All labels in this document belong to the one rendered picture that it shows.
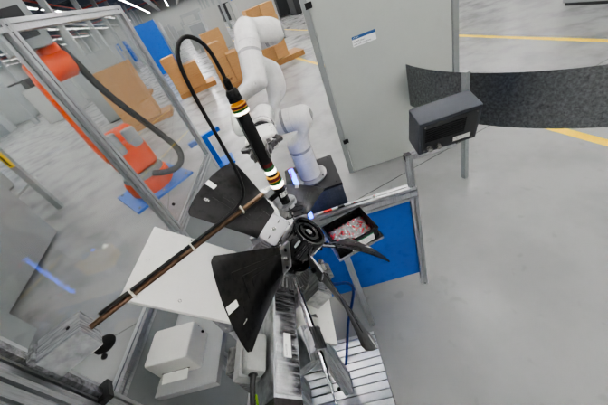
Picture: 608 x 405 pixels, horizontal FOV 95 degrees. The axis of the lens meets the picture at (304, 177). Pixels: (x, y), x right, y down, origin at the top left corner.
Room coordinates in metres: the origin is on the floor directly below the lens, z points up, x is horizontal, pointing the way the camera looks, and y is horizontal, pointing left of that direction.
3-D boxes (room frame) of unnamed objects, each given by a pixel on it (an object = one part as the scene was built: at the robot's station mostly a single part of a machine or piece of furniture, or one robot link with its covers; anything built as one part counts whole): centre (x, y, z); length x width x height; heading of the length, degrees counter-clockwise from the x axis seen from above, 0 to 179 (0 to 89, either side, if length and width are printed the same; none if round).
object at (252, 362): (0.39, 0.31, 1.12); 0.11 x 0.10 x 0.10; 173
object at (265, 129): (0.84, 0.08, 1.49); 0.11 x 0.10 x 0.07; 173
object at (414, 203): (1.02, -0.48, 0.39); 0.04 x 0.04 x 0.78; 83
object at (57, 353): (0.44, 0.64, 1.37); 0.10 x 0.07 x 0.08; 118
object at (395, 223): (1.08, -0.06, 0.45); 0.82 x 0.01 x 0.66; 83
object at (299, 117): (1.31, -0.07, 1.25); 0.19 x 0.12 x 0.24; 75
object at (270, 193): (0.73, 0.10, 1.33); 0.09 x 0.07 x 0.10; 118
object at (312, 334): (0.39, 0.14, 1.08); 0.07 x 0.04 x 0.06; 3
